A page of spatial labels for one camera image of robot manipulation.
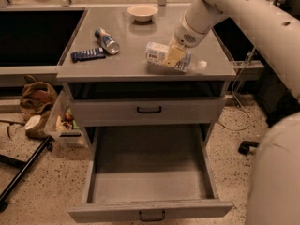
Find silver blue soda can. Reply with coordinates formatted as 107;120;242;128
95;28;119;55

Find clear plastic water bottle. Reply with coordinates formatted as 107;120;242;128
145;42;208;73

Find black tripod legs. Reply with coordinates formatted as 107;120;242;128
0;137;53;212

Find clear plastic toy bin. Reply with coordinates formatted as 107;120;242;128
44;91;85;147

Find white ceramic bowl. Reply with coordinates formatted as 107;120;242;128
127;5;158;23

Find white cable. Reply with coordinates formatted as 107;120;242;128
218;47;257;133

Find grey drawer cabinet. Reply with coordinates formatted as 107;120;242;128
57;6;235;142

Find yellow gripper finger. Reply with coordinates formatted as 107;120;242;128
163;46;187;68

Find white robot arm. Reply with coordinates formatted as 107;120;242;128
172;0;300;225

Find black office chair base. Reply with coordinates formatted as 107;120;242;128
238;141;259;156

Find brown bag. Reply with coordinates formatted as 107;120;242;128
20;75;58;139

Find blue snack bar wrapper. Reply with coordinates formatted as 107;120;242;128
70;47;106;62

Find open bottom grey drawer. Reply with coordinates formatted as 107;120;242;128
68;125;233;223

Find closed upper grey drawer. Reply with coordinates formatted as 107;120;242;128
70;97;225;127

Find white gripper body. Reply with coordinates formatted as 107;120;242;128
169;15;206;48

